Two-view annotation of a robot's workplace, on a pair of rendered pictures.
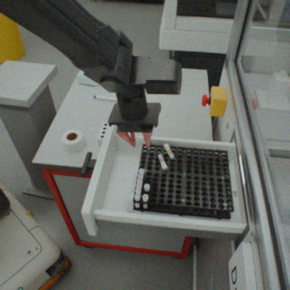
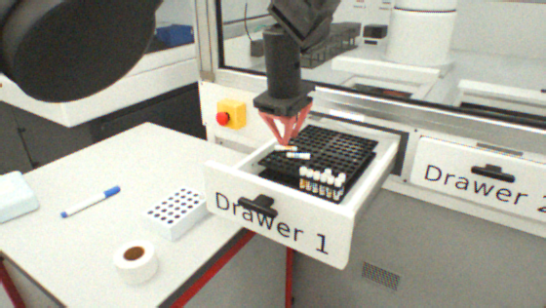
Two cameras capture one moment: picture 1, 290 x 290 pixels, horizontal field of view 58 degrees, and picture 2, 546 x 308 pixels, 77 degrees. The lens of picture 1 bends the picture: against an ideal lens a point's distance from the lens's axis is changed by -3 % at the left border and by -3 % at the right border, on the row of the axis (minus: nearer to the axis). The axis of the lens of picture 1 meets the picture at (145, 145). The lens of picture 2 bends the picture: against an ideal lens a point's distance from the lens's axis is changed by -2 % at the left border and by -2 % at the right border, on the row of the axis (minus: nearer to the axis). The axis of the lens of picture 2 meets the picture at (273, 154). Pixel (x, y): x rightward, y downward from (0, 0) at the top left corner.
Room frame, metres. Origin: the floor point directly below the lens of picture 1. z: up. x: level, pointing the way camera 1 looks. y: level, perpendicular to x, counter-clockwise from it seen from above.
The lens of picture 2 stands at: (0.20, 0.54, 1.25)
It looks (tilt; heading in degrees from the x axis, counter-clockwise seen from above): 29 degrees down; 296
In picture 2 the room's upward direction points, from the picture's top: straight up
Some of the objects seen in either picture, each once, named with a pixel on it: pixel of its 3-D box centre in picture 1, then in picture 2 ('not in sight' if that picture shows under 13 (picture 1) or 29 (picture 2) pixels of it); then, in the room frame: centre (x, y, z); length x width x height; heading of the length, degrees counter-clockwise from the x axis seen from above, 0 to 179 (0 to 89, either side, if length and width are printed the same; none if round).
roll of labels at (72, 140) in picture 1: (73, 140); (136, 261); (0.62, 0.24, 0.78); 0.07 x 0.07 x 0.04
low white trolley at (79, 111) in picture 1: (136, 168); (161, 290); (0.82, 0.04, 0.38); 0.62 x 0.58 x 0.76; 173
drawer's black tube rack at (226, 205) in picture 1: (182, 182); (320, 164); (0.40, -0.09, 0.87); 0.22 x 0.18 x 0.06; 83
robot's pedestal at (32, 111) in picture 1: (37, 137); not in sight; (1.04, 0.59, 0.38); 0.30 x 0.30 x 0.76; 78
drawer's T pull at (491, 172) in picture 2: not in sight; (492, 171); (0.07, -0.15, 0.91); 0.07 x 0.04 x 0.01; 173
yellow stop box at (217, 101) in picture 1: (216, 101); (230, 114); (0.71, -0.23, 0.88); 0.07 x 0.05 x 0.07; 173
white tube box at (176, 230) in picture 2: (118, 135); (177, 211); (0.65, 0.09, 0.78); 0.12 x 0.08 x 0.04; 85
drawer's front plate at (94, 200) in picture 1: (103, 173); (270, 211); (0.42, 0.11, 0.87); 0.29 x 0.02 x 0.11; 173
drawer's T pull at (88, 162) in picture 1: (90, 164); (261, 203); (0.42, 0.13, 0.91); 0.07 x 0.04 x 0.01; 173
